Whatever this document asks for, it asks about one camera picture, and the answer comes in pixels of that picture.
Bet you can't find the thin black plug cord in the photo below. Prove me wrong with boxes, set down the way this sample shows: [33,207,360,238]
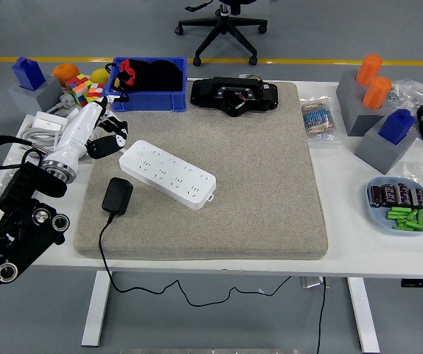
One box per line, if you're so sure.
[98,212,293,308]

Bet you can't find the grey coiled power cable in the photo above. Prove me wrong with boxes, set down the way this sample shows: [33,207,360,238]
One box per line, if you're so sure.
[18,103,69,152]

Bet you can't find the blue house-shaped block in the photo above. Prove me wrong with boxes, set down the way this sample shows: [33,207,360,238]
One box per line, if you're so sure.
[11,56,46,91]
[377,108,416,145]

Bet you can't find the black pouch with red trim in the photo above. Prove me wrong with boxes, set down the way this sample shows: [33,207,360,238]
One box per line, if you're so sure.
[105,58,183,103]

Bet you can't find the black plug adapter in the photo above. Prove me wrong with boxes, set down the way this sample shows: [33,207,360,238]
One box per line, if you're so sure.
[101,176,134,217]

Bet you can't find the small white box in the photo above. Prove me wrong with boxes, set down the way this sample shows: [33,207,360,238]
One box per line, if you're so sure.
[32,111,71,132]

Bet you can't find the grey-brown mat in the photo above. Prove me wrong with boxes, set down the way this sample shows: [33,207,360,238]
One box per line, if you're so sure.
[74,81,329,261]

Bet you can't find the orange round fruit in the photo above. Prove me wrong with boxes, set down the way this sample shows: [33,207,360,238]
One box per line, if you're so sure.
[52,63,80,89]

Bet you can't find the hanging black cable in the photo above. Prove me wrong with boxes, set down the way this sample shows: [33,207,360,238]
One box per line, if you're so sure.
[316,276,326,354]

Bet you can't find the grey wall plug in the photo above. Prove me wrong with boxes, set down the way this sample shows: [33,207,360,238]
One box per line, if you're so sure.
[59,92,78,108]

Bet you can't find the grey two-slot holder block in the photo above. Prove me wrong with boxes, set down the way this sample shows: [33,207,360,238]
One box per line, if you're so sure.
[335,69,393,137]

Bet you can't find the crumpled clear plastic bags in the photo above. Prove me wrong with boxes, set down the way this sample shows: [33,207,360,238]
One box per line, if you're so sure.
[384,77,423,111]

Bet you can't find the light blue plate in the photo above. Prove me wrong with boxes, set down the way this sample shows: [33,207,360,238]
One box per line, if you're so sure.
[366,176,423,236]

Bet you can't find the orange cylinder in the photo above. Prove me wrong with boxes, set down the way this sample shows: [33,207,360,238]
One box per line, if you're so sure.
[355,54,383,86]
[361,76,392,110]

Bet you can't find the blue plastic bin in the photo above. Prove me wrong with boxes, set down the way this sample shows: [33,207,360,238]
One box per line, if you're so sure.
[105,56,189,113]

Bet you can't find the yellow round fruit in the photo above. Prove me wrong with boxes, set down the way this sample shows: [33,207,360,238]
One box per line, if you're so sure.
[89,68,109,86]

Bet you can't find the black office chair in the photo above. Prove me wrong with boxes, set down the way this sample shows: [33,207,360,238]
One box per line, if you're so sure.
[174,0,268,67]

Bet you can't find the white power strip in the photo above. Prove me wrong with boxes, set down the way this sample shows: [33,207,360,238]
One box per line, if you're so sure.
[118,139,217,211]

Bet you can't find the colourful puzzle cube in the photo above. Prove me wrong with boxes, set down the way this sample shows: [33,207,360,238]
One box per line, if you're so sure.
[85,83,108,104]
[65,73,92,108]

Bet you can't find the black electronic module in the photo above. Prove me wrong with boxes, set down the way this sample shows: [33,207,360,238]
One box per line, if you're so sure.
[190,76,279,118]

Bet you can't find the grey single-slot holder block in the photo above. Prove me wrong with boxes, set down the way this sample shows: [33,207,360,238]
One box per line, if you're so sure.
[354,116,419,175]
[7,75,64,116]

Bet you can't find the metal bracket under table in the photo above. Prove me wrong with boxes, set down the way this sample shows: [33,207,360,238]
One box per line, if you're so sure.
[299,275,331,289]

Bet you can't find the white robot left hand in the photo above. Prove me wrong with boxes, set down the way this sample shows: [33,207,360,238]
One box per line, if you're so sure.
[47,94,129,163]

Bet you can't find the white table leg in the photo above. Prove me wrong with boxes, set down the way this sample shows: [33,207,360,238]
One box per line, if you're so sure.
[346,277,381,353]
[81,271,113,347]

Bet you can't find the clear bag of resistors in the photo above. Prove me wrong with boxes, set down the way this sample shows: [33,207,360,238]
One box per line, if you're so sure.
[299,96,341,143]

